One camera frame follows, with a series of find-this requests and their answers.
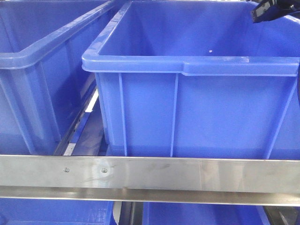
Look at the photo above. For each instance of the blue bin below left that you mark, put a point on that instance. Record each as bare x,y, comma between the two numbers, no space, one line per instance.
55,212

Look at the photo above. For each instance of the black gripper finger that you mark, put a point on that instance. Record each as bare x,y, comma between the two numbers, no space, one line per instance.
269,10

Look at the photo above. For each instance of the blue bin left side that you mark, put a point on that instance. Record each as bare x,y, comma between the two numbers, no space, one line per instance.
43,88

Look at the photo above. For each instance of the steel shelf front rail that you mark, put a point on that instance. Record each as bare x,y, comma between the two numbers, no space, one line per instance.
152,179

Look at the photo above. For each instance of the blue bin below right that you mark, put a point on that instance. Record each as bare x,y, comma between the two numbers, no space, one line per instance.
155,213

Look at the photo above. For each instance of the blue bin below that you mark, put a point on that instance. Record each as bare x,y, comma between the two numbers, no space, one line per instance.
155,213
55,212

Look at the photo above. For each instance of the large blue bin centre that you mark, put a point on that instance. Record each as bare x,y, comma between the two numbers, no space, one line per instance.
198,79

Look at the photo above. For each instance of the steel divider rail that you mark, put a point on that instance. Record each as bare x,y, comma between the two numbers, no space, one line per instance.
62,146

